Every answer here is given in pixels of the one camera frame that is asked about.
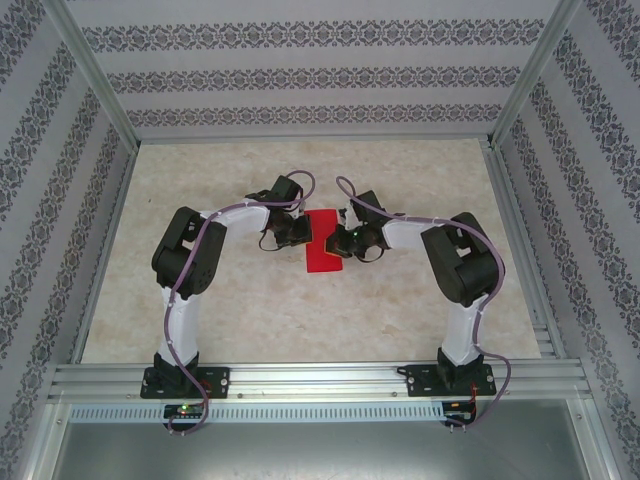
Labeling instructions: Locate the red paper sheet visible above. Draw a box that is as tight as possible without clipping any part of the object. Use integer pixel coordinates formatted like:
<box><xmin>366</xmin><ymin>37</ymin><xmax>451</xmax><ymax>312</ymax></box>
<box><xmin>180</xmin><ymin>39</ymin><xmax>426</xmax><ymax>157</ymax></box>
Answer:
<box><xmin>303</xmin><ymin>208</ymin><xmax>345</xmax><ymax>275</ymax></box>

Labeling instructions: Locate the grey metal sheet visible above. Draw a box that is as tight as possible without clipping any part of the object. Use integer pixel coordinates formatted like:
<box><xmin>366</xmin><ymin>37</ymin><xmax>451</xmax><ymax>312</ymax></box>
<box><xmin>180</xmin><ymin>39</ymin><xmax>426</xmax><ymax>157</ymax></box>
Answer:
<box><xmin>47</xmin><ymin>421</ymin><xmax>601</xmax><ymax>480</ymax></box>

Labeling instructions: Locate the right gripper black cable loop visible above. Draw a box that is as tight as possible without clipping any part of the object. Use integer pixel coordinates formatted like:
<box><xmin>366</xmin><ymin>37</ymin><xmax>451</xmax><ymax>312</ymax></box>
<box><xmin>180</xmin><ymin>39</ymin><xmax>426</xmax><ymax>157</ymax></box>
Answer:
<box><xmin>356</xmin><ymin>243</ymin><xmax>387</xmax><ymax>265</ymax></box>

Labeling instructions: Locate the aluminium frame cross bar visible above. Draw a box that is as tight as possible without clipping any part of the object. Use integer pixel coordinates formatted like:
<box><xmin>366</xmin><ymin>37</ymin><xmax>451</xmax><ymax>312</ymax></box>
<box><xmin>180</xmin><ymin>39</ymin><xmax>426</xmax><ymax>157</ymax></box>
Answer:
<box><xmin>135</xmin><ymin>132</ymin><xmax>496</xmax><ymax>147</ymax></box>

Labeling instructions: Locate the aluminium mounting rail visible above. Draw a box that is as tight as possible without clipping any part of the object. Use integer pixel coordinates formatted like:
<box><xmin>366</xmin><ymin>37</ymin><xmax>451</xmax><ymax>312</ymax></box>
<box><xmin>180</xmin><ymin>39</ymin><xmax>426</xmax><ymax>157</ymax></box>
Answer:
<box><xmin>48</xmin><ymin>362</ymin><xmax>595</xmax><ymax>402</ymax></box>

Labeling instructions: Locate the aluminium table side rail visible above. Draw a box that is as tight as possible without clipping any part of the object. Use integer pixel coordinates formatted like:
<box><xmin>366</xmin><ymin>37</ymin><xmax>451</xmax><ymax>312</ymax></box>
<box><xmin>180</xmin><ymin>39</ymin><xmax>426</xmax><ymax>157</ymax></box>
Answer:
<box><xmin>482</xmin><ymin>139</ymin><xmax>569</xmax><ymax>361</ymax></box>
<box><xmin>69</xmin><ymin>142</ymin><xmax>142</xmax><ymax>365</ymax></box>

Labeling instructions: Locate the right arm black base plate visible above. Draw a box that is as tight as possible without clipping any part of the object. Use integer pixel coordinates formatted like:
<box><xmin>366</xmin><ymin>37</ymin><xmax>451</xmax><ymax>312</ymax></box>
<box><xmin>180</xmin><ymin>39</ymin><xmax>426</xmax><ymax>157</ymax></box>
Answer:
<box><xmin>403</xmin><ymin>363</ymin><xmax>500</xmax><ymax>399</ymax></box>

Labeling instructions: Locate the slotted grey cable duct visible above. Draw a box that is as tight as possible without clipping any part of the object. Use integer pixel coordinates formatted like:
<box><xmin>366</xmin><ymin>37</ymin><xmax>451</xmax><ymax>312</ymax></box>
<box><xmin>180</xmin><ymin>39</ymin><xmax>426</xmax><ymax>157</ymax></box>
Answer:
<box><xmin>68</xmin><ymin>402</ymin><xmax>451</xmax><ymax>423</ymax></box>

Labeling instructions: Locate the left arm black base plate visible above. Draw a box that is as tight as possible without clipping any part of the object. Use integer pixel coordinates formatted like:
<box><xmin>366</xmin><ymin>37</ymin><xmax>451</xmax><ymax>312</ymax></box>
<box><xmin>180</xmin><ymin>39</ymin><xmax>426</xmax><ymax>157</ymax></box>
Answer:
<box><xmin>140</xmin><ymin>366</ymin><xmax>232</xmax><ymax>401</ymax></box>

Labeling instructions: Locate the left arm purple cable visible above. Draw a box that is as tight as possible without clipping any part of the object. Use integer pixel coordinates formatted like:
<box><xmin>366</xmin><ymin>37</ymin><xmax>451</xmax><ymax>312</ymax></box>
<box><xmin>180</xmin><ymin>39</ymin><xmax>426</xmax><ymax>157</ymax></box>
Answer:
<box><xmin>162</xmin><ymin>169</ymin><xmax>316</xmax><ymax>436</ymax></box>

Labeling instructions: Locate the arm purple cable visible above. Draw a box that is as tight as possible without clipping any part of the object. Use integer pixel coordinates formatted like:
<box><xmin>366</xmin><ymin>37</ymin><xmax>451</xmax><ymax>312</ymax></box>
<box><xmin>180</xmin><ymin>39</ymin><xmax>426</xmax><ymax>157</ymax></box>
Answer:
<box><xmin>334</xmin><ymin>174</ymin><xmax>512</xmax><ymax>434</ymax></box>
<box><xmin>162</xmin><ymin>169</ymin><xmax>316</xmax><ymax>436</ymax></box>

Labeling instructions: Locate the aluminium frame post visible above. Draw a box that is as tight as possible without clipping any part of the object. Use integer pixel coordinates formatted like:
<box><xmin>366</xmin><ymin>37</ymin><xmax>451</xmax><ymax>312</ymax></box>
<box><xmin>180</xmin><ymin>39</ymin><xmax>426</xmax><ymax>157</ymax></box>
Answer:
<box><xmin>487</xmin><ymin>0</ymin><xmax>584</xmax><ymax>151</ymax></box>
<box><xmin>41</xmin><ymin>0</ymin><xmax>141</xmax><ymax>151</ymax></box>

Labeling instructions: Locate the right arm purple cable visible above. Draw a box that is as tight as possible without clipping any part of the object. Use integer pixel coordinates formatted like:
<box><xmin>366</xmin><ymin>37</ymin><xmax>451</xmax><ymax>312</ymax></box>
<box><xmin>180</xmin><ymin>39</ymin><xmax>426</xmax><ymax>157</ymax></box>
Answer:
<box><xmin>334</xmin><ymin>174</ymin><xmax>512</xmax><ymax>434</ymax></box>

